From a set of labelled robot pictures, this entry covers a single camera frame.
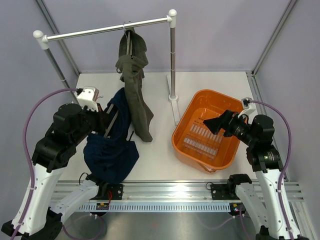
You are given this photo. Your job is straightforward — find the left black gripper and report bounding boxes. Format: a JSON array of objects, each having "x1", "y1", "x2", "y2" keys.
[{"x1": 71, "y1": 102, "x2": 111, "y2": 145}]

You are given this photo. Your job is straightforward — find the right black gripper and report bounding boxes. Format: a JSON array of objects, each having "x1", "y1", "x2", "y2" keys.
[{"x1": 203, "y1": 109, "x2": 257, "y2": 146}]

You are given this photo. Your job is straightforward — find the grey hanger with metal hook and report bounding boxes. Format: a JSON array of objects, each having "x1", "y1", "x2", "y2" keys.
[{"x1": 94, "y1": 103, "x2": 119, "y2": 139}]

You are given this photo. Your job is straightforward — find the navy blue shorts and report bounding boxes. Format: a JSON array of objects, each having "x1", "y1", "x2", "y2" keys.
[{"x1": 83, "y1": 88, "x2": 139, "y2": 185}]

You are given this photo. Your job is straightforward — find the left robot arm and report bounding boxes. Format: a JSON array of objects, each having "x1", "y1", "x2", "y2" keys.
[{"x1": 1, "y1": 103, "x2": 109, "y2": 240}]

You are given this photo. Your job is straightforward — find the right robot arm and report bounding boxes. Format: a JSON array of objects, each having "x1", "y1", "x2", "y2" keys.
[{"x1": 203, "y1": 110, "x2": 304, "y2": 240}]

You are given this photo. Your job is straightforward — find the olive green shorts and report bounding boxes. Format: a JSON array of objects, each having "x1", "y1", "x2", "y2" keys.
[{"x1": 115, "y1": 28, "x2": 154, "y2": 143}]

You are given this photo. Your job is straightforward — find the grey hanger under olive shorts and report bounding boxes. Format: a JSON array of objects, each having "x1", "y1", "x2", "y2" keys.
[{"x1": 123, "y1": 26, "x2": 132, "y2": 55}]

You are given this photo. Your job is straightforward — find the orange plastic basket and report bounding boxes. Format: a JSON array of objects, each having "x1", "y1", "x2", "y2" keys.
[{"x1": 171, "y1": 89, "x2": 243, "y2": 174}]

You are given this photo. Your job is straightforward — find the white clothes rack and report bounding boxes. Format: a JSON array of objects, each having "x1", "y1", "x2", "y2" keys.
[{"x1": 33, "y1": 9, "x2": 181, "y2": 125}]

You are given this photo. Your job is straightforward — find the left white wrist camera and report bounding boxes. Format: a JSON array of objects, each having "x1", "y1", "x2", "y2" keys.
[{"x1": 76, "y1": 86, "x2": 99, "y2": 112}]

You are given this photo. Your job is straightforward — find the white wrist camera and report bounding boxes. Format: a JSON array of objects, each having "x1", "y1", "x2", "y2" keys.
[
  {"x1": 238, "y1": 97, "x2": 256, "y2": 118},
  {"x1": 76, "y1": 86, "x2": 99, "y2": 112}
]

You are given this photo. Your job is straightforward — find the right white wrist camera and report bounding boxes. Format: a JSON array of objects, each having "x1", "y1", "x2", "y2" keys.
[{"x1": 238, "y1": 97, "x2": 256, "y2": 118}]

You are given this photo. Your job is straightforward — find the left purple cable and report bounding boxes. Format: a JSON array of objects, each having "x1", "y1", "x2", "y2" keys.
[{"x1": 9, "y1": 87, "x2": 107, "y2": 240}]

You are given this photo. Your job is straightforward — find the aluminium mounting rail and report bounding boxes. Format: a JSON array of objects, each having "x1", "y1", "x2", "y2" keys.
[{"x1": 51, "y1": 180, "x2": 304, "y2": 202}]

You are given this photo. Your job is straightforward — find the white slotted cable duct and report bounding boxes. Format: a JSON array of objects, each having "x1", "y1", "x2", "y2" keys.
[{"x1": 76, "y1": 202, "x2": 231, "y2": 213}]

